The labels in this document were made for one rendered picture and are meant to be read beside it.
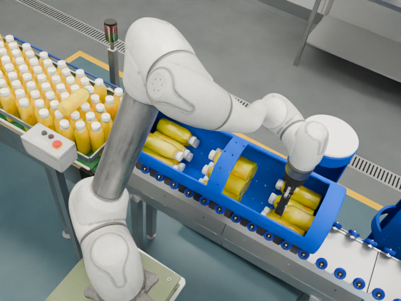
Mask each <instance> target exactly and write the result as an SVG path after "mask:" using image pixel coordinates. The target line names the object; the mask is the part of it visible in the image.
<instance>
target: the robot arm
mask: <svg viewBox="0 0 401 301"><path fill-rule="evenodd" d="M124 46H125V57H124V73H123V83H124V87H125V91H124V94H123V96H122V100H121V102H120V105H119V108H118V111H117V113H116V116H115V119H114V122H113V125H112V127H111V130H110V133H109V136H108V138H107V142H106V144H105V147H104V150H103V153H102V155H101V158H100V161H99V163H98V167H97V169H96V172H95V175H94V176H92V177H87V178H85V179H82V180H81V181H79V182H78V183H77V184H76V185H75V186H74V187H73V189H72V191H71V193H70V197H69V213H70V218H71V221H72V225H73V228H74V231H75V234H76V237H77V239H78V241H79V244H80V246H81V250H82V255H83V258H84V265H85V270H86V273H87V276H88V279H89V281H90V283H91V284H90V285H89V286H88V287H87V288H86V289H85V290H84V296H85V297H86V298H88V299H92V300H94V301H153V300H152V299H151V298H150V297H149V296H148V295H147V293H148V292H149V290H150V289H151V288H152V287H153V286H154V285H155V284H156V283H157V282H158V281H159V277H158V275H157V274H155V273H152V272H149V271H147V270H146V269H144V268H143V264H142V260H141V256H140V253H139V250H138V248H137V246H136V244H135V242H134V240H133V238H132V236H131V234H130V232H129V230H128V227H127V224H126V221H125V219H126V217H127V206H128V200H129V194H128V191H127V189H126V186H127V183H128V181H129V178H130V177H131V174H132V171H133V169H134V167H135V165H136V163H137V160H138V158H139V156H140V154H141V151H142V149H143V146H144V144H145V142H146V140H147V137H148V135H149V133H150V130H151V129H152V126H153V124H154V121H155V119H156V117H157V115H158V112H159V111H161V112H162V113H163V114H164V115H166V116H168V117H170V118H172V119H174V120H176V121H178V122H181V123H183V124H186V125H189V126H192V127H195V128H202V129H206V130H211V131H226V132H232V133H242V134H246V133H252V132H254V131H256V130H257V129H259V128H260V126H261V125H263V126H265V127H266V128H267V129H268V130H269V131H270V132H271V133H272V134H273V135H276V136H277V137H278V138H279V139H280V140H281V141H282V143H283V144H284V146H285V148H286V151H287V153H288V155H289V157H288V160H287V163H286V165H285V174H284V178H285V180H286V183H285V188H284V190H283V193H282V197H281V199H280V201H279V202H277V203H276V204H277V207H276V209H275V211H274V213H276V214H278V215H280V216H282V214H283V212H284V209H285V207H286V206H287V204H288V202H289V200H290V197H291V195H293V194H294V190H295V189H296V188H297V186H301V185H303V184H304V183H305V181H306V180H307V179H308V178H309V176H310V175H311V173H312V172H313V170H314V168H315V166H317V165H318V163H320V161H321V159H322V158H323V156H324V154H325V151H326V148H327V145H328V141H329V132H328V129H327V128H326V127H325V126H324V125H323V124H322V123H320V122H318V121H309V122H306V121H305V119H304V118H303V116H302V114H300V112H299V111H298V109H297V108H296V107H295V106H294V105H293V104H292V103H291V102H290V101H289V100H288V99H287V98H286V97H284V96H282V95H280V94H277V93H271V94H268V95H266V96H265V97H264V98H263V99H262V100H256V101H255V102H253V103H252V104H251V105H250V106H249V107H248V108H246V107H245V106H244V105H242V104H241V103H240V102H238V101H237V100H236V99H235V98H234V97H233V96H232V95H231V94H230V93H229V92H228V91H226V90H225V89H223V88H221V87H220V86H219V85H218V84H216V83H215V82H214V81H213V78H212V77H211V75H210V74H209V73H208V72H207V71H206V69H205V68H204V66H203V65H202V63H201V62H200V61H199V59H198V58H197V57H196V54H195V52H194V50H193V48H192V47H191V46H190V44H189V43H188V42H187V40H186V39H185V37H184V36H183V35H182V34H181V33H180V32H179V31H178V30H177V29H176V28H175V27H174V26H173V25H171V24H170V23H168V22H167V21H164V20H159V19H156V18H151V17H145V18H141V19H138V20H137V21H135V22H134V23H133V24H132V25H131V26H130V27H129V29H128V31H127V34H126V37H125V44H124Z"/></svg>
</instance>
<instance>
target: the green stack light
mask: <svg viewBox="0 0 401 301"><path fill-rule="evenodd" d="M104 32H105V31H104ZM105 40H106V41H107V42H116V41H117V40H118V31H117V32H116V33H113V34H110V33H106V32H105Z"/></svg>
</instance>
